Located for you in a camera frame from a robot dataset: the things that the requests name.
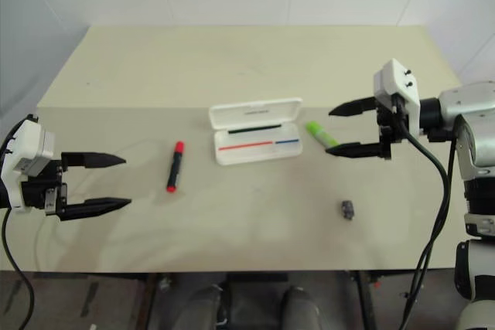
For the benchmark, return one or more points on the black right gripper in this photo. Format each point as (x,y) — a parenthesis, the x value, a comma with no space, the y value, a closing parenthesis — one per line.
(386,133)

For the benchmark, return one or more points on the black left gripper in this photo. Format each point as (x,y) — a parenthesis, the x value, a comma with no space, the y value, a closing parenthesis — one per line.
(40,192)

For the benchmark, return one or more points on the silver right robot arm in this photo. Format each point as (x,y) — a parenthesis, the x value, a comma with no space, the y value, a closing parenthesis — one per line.
(479,133)

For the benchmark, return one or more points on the white open pencil case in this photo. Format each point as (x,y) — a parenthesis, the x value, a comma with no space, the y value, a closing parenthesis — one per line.
(255,148)

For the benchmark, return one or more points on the green highlighter pen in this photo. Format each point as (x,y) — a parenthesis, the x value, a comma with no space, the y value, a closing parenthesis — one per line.
(319,133)

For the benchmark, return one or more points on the red and black marker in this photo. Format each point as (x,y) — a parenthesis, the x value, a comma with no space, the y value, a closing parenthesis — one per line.
(175,169)

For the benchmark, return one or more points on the small dark eraser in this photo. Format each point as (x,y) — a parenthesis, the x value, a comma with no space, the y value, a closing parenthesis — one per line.
(347,210)

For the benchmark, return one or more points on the dark rounded shape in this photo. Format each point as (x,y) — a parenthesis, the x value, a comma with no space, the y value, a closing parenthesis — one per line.
(299,308)

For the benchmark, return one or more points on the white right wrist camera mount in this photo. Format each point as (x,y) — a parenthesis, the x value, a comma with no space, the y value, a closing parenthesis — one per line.
(394,75)

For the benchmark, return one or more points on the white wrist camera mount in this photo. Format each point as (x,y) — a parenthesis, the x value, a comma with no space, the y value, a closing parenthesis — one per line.
(27,144)
(394,75)

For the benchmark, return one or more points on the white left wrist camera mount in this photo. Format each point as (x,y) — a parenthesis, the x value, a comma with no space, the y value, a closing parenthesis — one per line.
(27,144)

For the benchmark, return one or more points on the black table frame leg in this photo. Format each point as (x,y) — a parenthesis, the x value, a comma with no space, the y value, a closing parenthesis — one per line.
(366,299)

